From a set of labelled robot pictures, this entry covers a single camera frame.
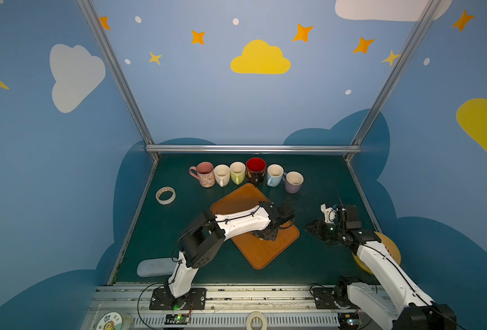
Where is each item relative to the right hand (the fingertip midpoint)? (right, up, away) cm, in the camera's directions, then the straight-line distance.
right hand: (308, 224), depth 83 cm
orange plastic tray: (-19, -12, +2) cm, 23 cm away
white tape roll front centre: (-23, -29, -11) cm, 39 cm away
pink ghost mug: (-46, +21, +16) cm, 53 cm away
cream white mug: (-38, +21, +22) cm, 49 cm away
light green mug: (-30, +23, +23) cm, 44 cm away
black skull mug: (-21, +24, +21) cm, 38 cm away
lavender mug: (0, +18, +23) cm, 29 cm away
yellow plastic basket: (+35, -9, +2) cm, 36 cm away
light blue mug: (-11, +21, +19) cm, 30 cm away
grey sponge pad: (-62, -15, -5) cm, 64 cm away
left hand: (-16, -6, +3) cm, 18 cm away
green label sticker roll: (-68, -25, -20) cm, 75 cm away
